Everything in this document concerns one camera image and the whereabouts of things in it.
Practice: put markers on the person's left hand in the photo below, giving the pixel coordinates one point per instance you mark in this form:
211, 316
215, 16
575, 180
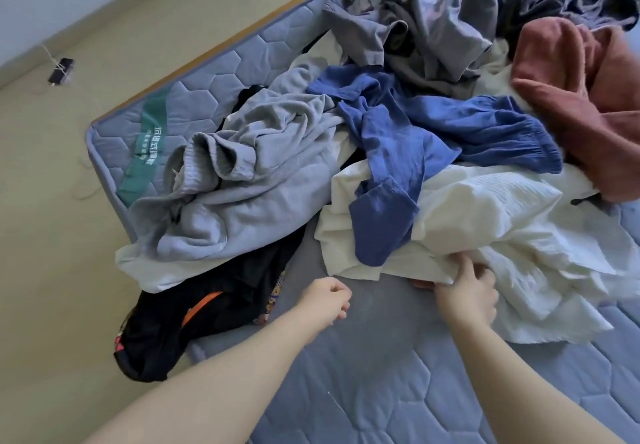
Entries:
325, 304

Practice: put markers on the person's right hand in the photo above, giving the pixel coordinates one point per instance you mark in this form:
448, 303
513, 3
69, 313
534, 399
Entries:
468, 304

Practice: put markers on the cream white shirt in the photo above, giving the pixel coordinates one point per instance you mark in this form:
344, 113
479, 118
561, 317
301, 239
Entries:
520, 229

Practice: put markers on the blue quilted mattress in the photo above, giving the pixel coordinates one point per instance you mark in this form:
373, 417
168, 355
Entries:
390, 379

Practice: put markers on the grey hooded garment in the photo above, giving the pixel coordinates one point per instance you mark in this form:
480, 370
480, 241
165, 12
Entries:
260, 169

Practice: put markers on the black garment with print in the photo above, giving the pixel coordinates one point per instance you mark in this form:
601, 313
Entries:
170, 334

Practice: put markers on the blue garment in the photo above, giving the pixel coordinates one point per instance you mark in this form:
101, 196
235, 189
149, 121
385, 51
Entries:
400, 149

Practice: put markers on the pink red garment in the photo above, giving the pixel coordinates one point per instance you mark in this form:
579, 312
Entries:
590, 99

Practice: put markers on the grey printed t-shirt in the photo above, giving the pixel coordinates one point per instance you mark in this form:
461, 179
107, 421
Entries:
430, 34

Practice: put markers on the person's left forearm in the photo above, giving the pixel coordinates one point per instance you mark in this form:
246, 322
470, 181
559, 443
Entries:
220, 394

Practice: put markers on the person's right forearm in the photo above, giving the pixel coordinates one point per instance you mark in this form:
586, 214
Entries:
520, 389

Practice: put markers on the black charger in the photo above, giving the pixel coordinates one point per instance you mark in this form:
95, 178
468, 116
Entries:
61, 72

